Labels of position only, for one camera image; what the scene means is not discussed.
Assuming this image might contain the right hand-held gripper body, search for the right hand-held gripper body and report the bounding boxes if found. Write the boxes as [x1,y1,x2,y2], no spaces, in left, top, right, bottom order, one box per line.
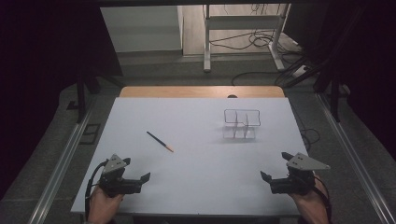
[270,152,331,196]

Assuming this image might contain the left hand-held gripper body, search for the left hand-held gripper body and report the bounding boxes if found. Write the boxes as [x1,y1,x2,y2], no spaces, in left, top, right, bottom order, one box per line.
[98,153,143,199]

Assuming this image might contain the black pencil with orange tip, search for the black pencil with orange tip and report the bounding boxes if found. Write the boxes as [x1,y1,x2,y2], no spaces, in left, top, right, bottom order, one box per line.
[146,131,175,153]

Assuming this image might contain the clear acrylic pen holder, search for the clear acrylic pen holder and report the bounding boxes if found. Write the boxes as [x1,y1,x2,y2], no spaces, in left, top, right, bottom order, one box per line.
[221,108,262,140]

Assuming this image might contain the person's right hand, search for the person's right hand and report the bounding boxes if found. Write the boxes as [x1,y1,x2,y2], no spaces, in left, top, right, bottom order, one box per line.
[290,176,330,224]

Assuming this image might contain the person's left hand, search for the person's left hand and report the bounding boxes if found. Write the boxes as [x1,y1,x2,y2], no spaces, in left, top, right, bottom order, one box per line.
[88,186,125,224]

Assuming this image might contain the white table board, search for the white table board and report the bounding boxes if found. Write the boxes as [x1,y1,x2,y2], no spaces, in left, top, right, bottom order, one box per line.
[70,96,310,217]

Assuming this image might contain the black metal stand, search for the black metal stand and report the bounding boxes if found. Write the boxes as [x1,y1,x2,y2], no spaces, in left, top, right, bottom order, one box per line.
[66,66,124,124]
[281,55,351,123]

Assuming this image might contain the white power strip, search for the white power strip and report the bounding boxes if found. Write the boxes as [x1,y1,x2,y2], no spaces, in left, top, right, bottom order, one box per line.
[291,64,309,78]

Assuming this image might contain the white cabinet panel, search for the white cabinet panel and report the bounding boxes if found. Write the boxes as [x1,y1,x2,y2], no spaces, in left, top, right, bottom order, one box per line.
[100,5,184,53]

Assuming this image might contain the left hand-held gripper black cable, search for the left hand-held gripper black cable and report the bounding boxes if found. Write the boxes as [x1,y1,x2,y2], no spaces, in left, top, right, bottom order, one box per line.
[84,160,109,220]

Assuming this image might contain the hand-held gripper black cable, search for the hand-held gripper black cable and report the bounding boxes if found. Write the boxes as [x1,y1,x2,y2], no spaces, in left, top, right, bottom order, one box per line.
[84,160,109,220]
[313,175,332,223]

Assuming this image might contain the looped black cable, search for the looped black cable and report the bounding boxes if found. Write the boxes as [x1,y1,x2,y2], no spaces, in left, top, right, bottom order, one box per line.
[290,105,321,153]

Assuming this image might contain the right hand-held gripper black cable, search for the right hand-held gripper black cable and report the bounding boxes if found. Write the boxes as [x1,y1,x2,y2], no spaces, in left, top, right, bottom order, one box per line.
[313,175,332,223]

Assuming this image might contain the aluminium floor rail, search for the aluminium floor rail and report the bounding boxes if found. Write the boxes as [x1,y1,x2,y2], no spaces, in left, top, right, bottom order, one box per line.
[316,92,396,224]
[27,108,94,224]

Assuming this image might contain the long black floor cable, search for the long black floor cable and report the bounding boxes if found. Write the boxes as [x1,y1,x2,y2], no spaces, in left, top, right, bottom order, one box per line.
[231,70,283,87]

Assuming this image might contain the tangled black floor cables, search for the tangled black floor cables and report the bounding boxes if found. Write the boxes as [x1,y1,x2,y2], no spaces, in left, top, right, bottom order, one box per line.
[208,29,302,52]

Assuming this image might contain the white metal desk frame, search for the white metal desk frame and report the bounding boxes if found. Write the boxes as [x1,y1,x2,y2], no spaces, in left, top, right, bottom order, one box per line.
[203,3,292,74]

